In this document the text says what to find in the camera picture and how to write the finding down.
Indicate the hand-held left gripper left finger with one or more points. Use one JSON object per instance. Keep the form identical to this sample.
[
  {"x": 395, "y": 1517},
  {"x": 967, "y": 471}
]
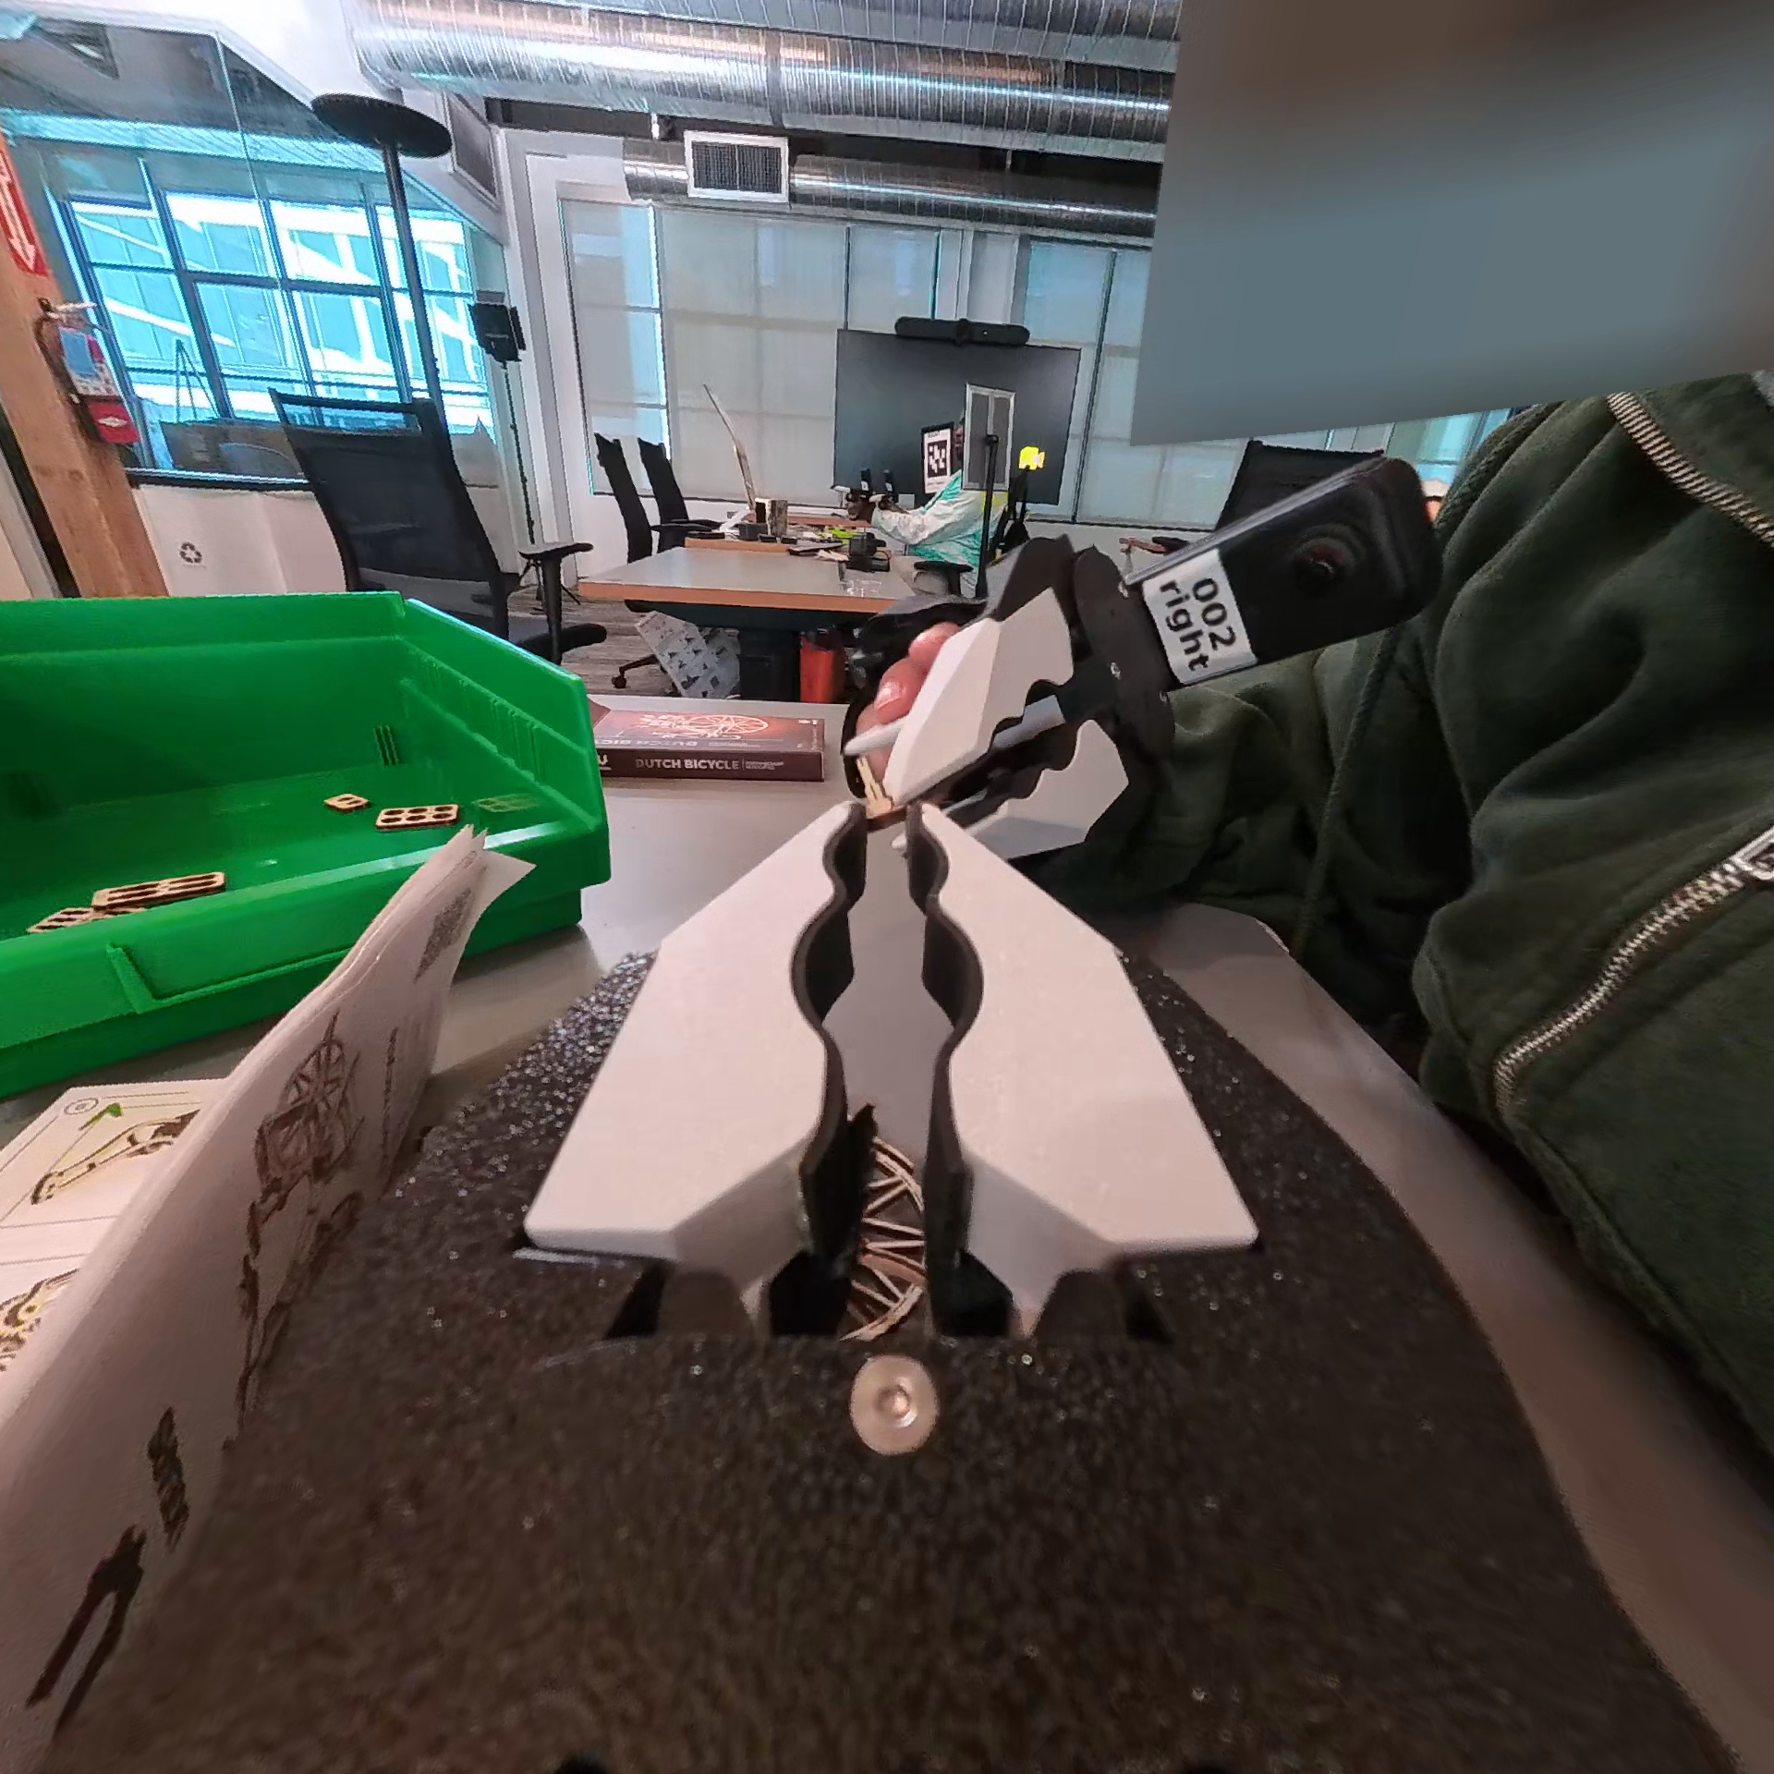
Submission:
[{"x": 678, "y": 1080}]

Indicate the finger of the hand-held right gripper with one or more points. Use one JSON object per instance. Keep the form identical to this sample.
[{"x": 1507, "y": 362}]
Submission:
[
  {"x": 969, "y": 692},
  {"x": 1074, "y": 803}
]

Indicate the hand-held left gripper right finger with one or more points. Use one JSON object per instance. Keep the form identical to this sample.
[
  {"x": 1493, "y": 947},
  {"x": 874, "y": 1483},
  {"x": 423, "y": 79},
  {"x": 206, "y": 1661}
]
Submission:
[{"x": 1094, "y": 1094}]

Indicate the tiny wooden part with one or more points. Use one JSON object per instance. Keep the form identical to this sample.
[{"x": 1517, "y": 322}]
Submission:
[{"x": 876, "y": 807}]

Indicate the person's right forearm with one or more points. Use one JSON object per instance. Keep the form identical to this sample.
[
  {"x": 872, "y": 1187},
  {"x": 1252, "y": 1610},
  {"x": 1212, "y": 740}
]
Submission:
[{"x": 1276, "y": 803}]

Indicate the grey desk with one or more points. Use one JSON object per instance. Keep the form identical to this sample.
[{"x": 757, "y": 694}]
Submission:
[{"x": 1289, "y": 997}]

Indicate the wood-edged background desk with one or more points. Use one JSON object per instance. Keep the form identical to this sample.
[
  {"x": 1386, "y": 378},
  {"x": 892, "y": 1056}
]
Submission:
[{"x": 720, "y": 576}]

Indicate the person's right hand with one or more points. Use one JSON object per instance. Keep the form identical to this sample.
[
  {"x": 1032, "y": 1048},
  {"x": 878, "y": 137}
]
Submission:
[{"x": 898, "y": 686}]

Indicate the red bottle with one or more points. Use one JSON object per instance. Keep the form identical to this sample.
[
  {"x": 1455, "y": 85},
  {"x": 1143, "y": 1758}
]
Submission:
[{"x": 821, "y": 665}]

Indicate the black white marker tag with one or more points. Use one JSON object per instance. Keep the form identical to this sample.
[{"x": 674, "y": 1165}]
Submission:
[{"x": 939, "y": 453}]

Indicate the dark red puzzle box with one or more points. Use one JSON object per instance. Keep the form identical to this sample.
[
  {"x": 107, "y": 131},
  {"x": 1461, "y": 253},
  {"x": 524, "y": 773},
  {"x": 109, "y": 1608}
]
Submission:
[{"x": 706, "y": 742}]

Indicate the black video bar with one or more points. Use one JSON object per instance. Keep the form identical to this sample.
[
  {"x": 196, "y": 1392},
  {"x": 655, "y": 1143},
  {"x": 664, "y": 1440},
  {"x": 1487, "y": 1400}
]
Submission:
[{"x": 963, "y": 330}]

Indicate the wooden six-hole plate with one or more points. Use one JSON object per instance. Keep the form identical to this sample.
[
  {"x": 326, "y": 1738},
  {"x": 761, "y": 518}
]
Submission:
[{"x": 415, "y": 817}]

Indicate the green zip jacket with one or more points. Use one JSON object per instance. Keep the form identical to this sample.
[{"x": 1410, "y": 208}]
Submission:
[{"x": 1622, "y": 831}]

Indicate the white instruction booklet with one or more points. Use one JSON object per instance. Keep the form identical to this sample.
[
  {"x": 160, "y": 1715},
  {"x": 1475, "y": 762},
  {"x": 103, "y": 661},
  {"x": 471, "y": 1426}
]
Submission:
[{"x": 208, "y": 1248}]

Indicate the long wooden slotted plate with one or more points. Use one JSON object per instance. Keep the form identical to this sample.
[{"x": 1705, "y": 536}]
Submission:
[{"x": 158, "y": 890}]

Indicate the white air vent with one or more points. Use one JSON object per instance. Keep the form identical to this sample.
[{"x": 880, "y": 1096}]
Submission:
[{"x": 734, "y": 166}]

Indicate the green plastic bin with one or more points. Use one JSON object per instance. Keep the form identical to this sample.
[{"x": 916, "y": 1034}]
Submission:
[{"x": 208, "y": 720}]

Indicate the black high-back office chair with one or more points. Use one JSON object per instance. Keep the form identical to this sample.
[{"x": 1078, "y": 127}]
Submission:
[{"x": 401, "y": 512}]

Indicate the black speaker on stand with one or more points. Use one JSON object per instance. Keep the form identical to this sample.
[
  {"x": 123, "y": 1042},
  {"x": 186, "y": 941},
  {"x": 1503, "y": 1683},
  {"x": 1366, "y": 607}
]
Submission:
[{"x": 496, "y": 330}]

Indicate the colour instruction sheet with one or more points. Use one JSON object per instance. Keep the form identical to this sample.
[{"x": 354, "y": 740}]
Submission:
[{"x": 83, "y": 1177}]

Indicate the short wooden slotted plate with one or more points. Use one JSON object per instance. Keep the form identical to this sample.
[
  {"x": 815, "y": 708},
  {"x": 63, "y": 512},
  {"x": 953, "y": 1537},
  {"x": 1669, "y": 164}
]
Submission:
[{"x": 61, "y": 918}]

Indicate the white recycling bin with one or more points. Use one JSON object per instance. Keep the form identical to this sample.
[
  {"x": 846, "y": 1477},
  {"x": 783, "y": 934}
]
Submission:
[{"x": 208, "y": 548}]

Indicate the black floor lamp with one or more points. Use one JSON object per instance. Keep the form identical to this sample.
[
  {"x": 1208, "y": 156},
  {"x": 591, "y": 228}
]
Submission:
[{"x": 395, "y": 208}]

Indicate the red fire extinguisher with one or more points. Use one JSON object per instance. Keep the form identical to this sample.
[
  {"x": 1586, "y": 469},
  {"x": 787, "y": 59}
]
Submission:
[{"x": 97, "y": 382}]

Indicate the large black wall screen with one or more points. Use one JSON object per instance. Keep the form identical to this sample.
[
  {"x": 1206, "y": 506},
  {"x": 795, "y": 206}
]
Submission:
[{"x": 900, "y": 402}]

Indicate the silver ceiling duct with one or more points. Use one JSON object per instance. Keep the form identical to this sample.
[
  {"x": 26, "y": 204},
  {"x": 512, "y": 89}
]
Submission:
[{"x": 761, "y": 55}]

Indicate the wooden support post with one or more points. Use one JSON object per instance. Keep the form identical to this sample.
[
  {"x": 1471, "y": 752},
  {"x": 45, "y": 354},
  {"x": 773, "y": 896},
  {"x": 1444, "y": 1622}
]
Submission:
[{"x": 69, "y": 485}]

